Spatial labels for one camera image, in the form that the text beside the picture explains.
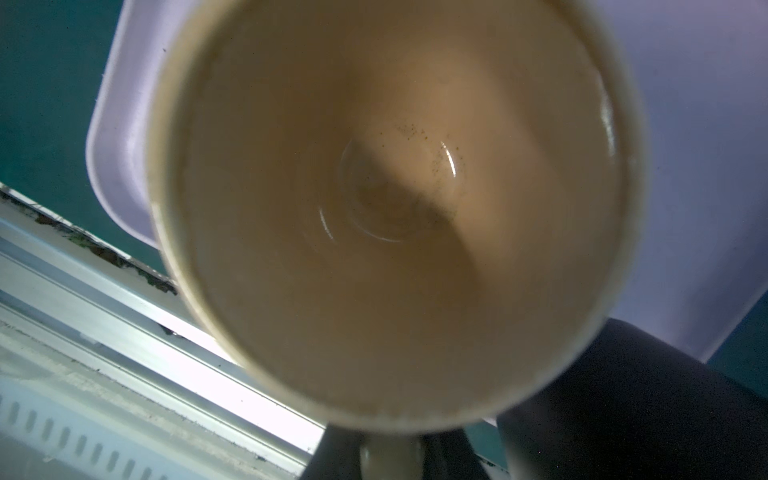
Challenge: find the yellow mug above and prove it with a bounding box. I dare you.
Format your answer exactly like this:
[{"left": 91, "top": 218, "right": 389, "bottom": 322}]
[{"left": 145, "top": 1, "right": 646, "bottom": 479}]

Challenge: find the black mug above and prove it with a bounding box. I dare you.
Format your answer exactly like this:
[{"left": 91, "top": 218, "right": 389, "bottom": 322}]
[{"left": 497, "top": 320, "right": 767, "bottom": 479}]

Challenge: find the lilac plastic tray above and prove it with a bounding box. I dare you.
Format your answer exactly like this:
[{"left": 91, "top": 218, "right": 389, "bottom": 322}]
[{"left": 85, "top": 1, "right": 767, "bottom": 361}]

